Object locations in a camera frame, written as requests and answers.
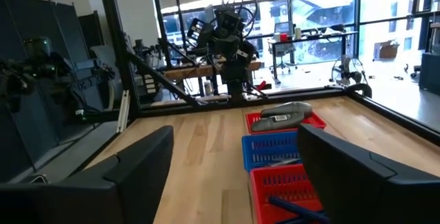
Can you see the dark blue disposable razor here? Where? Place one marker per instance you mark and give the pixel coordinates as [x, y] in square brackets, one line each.
[295, 207]
[302, 220]

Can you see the cardboard box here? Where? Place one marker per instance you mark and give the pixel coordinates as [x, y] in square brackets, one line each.
[386, 50]

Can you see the white cup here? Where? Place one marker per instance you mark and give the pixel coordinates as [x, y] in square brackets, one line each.
[298, 33]

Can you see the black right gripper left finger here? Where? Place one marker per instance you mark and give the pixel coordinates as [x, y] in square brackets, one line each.
[103, 196]

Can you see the red plastic slotted basket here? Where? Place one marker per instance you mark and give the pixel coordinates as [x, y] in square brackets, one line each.
[254, 118]
[285, 186]

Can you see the red cup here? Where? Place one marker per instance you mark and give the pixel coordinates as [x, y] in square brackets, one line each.
[283, 37]

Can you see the grey office chair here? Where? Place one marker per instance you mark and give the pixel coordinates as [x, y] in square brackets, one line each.
[283, 50]

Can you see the dark cabinet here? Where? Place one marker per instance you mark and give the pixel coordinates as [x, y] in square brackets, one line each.
[429, 76]

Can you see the background black robot arm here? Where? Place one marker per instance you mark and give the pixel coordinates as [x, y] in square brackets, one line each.
[41, 66]

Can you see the background wooden table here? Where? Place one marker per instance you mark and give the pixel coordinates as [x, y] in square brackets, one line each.
[192, 71]

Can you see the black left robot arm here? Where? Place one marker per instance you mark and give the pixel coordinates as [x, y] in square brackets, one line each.
[235, 90]

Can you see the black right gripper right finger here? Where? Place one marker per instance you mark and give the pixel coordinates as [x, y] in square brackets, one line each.
[371, 189]

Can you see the white aluminium extrusion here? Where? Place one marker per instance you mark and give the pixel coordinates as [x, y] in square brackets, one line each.
[123, 110]

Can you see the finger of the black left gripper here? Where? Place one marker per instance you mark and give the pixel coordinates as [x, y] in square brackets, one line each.
[248, 54]

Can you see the dark blue partition panel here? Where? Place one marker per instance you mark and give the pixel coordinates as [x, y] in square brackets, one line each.
[27, 131]

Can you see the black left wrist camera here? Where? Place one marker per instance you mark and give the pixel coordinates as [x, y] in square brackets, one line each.
[228, 21]

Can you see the black office desk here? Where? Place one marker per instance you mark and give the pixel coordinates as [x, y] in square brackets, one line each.
[309, 37]

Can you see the blue plastic slotted basket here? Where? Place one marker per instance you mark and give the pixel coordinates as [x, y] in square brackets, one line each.
[264, 148]

